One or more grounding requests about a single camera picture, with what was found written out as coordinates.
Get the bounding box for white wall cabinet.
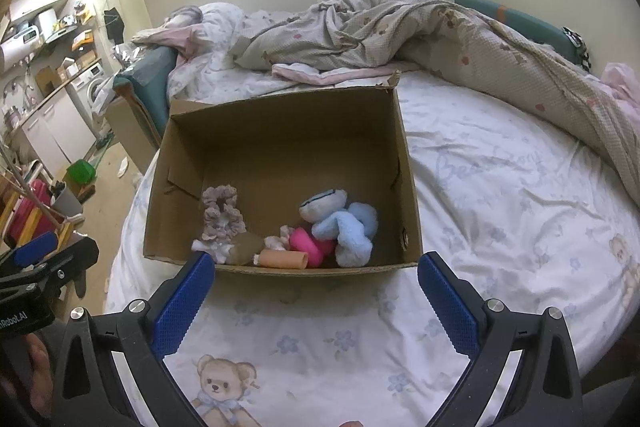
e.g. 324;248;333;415
9;0;72;24

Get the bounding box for white floor cabinet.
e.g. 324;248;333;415
12;97;96;168

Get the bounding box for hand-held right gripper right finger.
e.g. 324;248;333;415
417;251;586;427

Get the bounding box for green plastic bin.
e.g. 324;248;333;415
67;159;98;185

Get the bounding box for pink soft toy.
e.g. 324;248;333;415
290;227;337;269

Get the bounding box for white water heater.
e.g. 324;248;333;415
0;29;45;74

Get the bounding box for light pink garment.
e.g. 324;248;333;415
601;62;640;108

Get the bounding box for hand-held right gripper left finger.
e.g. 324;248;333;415
50;251;217;427

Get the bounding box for person's left hand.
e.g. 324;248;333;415
14;334;52;403

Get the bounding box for white floral pillow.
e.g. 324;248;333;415
172;3;281;58

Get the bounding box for teal cushion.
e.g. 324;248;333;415
455;0;591;64

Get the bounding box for beige lace scrunchie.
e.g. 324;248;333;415
200;185;247;242

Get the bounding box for white washing machine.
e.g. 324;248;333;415
67;64;115;128

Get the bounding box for black white checkered cloth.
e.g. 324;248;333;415
562;27;592;68

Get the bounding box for yellow wooden rack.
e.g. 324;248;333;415
0;147;76;254

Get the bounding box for pink suitcase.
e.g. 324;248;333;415
5;179;53;248

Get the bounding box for white bear-print bedsheet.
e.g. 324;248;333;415
102;2;640;427

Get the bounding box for grey purple plush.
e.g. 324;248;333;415
167;6;203;28

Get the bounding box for black hanging clothes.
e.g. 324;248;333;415
103;8;125;42

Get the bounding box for beige patterned quilt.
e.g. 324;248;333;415
230;0;640;202

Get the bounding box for grey bucket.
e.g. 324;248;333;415
50;181;84;219

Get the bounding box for orange foam cylinder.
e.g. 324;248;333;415
254;249;310;270

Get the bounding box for brown cardboard box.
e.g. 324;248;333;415
142;69;423;278

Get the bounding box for teal upholstered bed frame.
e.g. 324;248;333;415
114;44;177;148

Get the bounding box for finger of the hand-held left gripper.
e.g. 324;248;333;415
0;239;100;303
0;232;58;275

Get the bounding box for pink cloth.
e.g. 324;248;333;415
131;24;202;58

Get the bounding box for blue plush toy grey head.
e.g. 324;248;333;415
299;189;378;268

